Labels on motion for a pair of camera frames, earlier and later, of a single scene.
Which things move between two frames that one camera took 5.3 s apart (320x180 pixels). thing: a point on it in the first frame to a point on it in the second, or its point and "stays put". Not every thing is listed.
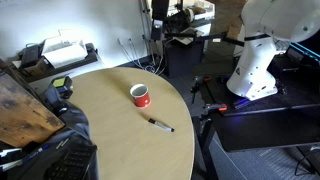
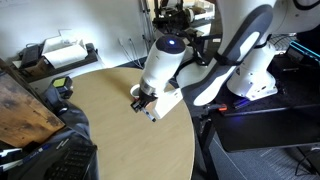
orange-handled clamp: (218, 106) stays put
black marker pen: (161, 125) to (153, 119)
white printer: (63, 52) stays put
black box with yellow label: (64, 86) stays put
